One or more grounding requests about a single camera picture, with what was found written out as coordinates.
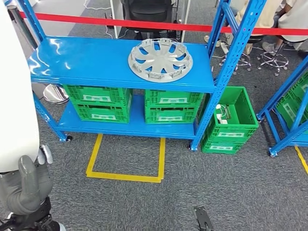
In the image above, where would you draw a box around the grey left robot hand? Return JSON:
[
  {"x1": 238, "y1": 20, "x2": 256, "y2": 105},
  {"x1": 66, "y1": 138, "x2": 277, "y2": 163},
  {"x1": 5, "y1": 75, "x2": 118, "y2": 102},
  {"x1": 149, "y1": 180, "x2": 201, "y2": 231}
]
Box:
[{"x1": 0, "y1": 143, "x2": 54, "y2": 217}]

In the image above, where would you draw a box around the white plastic panel part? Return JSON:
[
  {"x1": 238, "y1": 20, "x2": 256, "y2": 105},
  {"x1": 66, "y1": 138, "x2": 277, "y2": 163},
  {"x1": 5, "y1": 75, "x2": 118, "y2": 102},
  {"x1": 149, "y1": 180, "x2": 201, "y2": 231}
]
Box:
[{"x1": 0, "y1": 0, "x2": 40, "y2": 174}]

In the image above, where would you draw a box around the blue metal shelf rack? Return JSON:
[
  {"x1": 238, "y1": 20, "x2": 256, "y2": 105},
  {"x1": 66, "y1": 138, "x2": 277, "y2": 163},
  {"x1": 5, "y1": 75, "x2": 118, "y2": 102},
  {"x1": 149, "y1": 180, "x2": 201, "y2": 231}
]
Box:
[
  {"x1": 17, "y1": 0, "x2": 268, "y2": 152},
  {"x1": 256, "y1": 55, "x2": 308, "y2": 157}
]

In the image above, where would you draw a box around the small white plastic part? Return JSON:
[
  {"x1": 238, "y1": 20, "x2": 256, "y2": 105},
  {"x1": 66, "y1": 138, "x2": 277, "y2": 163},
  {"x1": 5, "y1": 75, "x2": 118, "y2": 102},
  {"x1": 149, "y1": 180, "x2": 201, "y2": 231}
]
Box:
[{"x1": 215, "y1": 103, "x2": 233, "y2": 125}]

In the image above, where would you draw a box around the red barrier tape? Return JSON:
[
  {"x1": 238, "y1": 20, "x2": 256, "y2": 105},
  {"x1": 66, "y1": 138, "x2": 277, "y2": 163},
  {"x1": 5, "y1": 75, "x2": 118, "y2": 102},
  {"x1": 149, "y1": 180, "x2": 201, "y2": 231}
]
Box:
[{"x1": 19, "y1": 11, "x2": 308, "y2": 36}]

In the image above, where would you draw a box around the grey wheel hubcap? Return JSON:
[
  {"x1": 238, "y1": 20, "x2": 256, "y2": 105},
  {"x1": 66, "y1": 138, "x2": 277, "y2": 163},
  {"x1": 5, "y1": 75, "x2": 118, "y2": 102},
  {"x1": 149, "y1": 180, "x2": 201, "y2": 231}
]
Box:
[{"x1": 128, "y1": 38, "x2": 193, "y2": 84}]

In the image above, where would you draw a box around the black office chair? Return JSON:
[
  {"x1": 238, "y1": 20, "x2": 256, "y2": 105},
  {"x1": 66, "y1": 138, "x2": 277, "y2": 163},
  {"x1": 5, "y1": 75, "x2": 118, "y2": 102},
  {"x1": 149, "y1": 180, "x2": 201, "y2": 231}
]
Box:
[{"x1": 120, "y1": 0, "x2": 177, "y2": 40}]

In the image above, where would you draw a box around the chrome stool base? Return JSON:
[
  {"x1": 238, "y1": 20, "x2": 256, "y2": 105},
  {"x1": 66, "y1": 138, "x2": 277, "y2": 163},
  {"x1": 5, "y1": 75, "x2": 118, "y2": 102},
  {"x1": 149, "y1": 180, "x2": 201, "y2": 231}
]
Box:
[
  {"x1": 257, "y1": 41, "x2": 289, "y2": 77},
  {"x1": 219, "y1": 51, "x2": 252, "y2": 76}
]

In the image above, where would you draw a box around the person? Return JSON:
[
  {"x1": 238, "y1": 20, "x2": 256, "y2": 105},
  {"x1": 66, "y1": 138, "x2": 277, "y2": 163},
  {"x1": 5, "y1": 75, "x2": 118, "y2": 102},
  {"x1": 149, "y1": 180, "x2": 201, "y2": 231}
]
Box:
[
  {"x1": 204, "y1": 0, "x2": 283, "y2": 55},
  {"x1": 261, "y1": 0, "x2": 308, "y2": 60}
]

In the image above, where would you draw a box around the chrome stanchion post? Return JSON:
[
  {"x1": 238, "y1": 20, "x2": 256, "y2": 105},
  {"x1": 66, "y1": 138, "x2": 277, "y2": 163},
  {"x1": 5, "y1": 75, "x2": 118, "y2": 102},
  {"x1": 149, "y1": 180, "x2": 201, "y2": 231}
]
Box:
[{"x1": 7, "y1": 4, "x2": 69, "y2": 104}]

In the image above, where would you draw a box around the white floor cable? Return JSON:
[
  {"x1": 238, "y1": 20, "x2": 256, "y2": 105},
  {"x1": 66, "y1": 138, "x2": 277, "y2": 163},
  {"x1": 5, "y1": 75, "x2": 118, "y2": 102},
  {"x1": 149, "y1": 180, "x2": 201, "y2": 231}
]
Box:
[{"x1": 83, "y1": 0, "x2": 112, "y2": 11}]

